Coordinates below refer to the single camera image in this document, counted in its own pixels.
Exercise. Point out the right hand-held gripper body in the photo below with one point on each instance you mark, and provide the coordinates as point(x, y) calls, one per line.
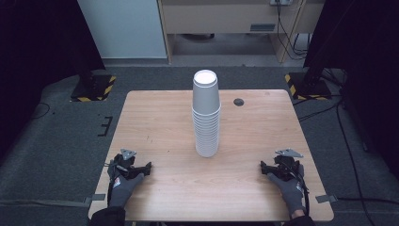
point(287, 168)

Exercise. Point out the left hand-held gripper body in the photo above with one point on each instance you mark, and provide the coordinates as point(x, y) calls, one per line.
point(120, 166)

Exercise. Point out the stack of white paper cups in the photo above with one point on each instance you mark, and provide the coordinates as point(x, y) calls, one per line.
point(206, 125)

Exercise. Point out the grey tape strip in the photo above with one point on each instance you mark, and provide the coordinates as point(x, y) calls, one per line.
point(97, 197)
point(326, 198)

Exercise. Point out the dark round table grommet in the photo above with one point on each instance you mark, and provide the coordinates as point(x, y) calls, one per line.
point(238, 102)

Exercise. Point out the striped black stand base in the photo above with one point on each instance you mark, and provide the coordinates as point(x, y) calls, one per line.
point(309, 89)
point(94, 89)

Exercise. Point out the dark curtain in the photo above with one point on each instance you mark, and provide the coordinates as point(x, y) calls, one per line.
point(373, 78)
point(37, 62)

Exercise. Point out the white cabinet panel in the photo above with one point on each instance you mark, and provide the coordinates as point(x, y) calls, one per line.
point(122, 28)

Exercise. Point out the light wooden desk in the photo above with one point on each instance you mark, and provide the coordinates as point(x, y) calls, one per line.
point(219, 17)

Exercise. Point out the white power strip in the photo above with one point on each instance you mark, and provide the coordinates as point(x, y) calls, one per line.
point(280, 2)

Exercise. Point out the black stand post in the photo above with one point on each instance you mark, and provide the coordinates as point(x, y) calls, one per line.
point(315, 72)
point(86, 72)

